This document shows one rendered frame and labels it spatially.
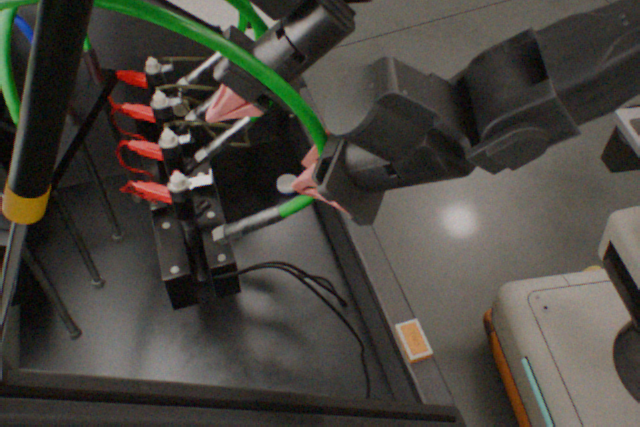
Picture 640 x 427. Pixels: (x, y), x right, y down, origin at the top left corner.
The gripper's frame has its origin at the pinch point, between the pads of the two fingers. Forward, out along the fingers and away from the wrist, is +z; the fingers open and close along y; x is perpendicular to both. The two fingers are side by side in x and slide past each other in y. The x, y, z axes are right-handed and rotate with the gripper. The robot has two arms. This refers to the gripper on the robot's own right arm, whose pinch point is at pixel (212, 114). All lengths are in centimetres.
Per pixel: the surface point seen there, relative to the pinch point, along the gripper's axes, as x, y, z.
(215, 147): -7.1, -7.7, 10.2
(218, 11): -55, -12, 20
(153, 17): 10.2, 15.2, -13.0
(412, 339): 16.5, -33.7, 0.4
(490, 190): -88, -140, 31
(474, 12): -198, -152, 20
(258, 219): 11.1, -7.5, 0.3
